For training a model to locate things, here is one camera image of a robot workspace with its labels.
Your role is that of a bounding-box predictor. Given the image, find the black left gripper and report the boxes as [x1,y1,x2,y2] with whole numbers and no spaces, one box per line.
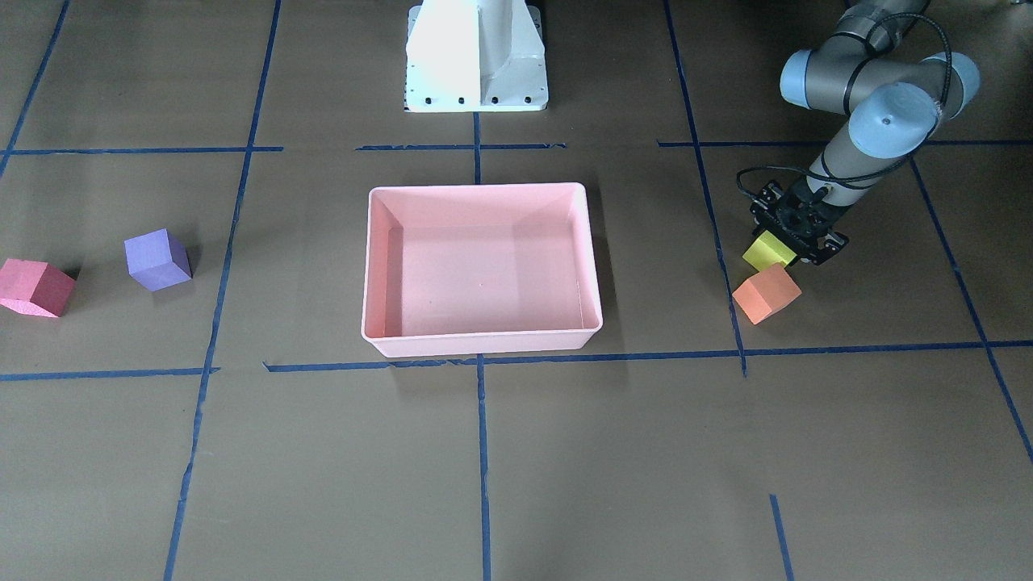
[749,179,849,267]

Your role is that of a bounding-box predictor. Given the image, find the yellow foam block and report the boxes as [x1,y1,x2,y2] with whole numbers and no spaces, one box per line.
[742,230,799,272]

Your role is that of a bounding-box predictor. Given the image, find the purple foam block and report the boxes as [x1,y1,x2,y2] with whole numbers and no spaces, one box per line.
[124,228,193,293]

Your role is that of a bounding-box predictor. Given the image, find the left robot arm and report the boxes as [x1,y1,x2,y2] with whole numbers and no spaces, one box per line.
[744,1,981,270]

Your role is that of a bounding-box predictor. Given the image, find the pink plastic bin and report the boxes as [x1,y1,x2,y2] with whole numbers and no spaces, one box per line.
[361,182,604,359]

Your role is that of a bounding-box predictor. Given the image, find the orange foam block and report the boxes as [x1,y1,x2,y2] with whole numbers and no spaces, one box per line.
[733,262,803,326]

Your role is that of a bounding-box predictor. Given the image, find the red foam block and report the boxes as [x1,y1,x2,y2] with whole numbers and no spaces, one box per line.
[1,258,75,319]

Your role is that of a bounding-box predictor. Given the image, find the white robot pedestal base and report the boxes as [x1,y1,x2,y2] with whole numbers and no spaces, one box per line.
[404,1,550,113]

